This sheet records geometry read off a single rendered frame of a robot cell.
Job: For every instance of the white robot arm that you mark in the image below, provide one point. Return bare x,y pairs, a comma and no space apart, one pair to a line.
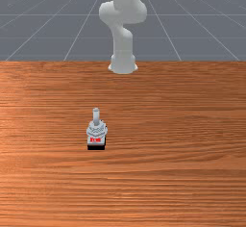
123,19

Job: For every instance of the grey toggle switch black base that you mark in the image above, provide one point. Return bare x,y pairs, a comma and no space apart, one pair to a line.
96,134

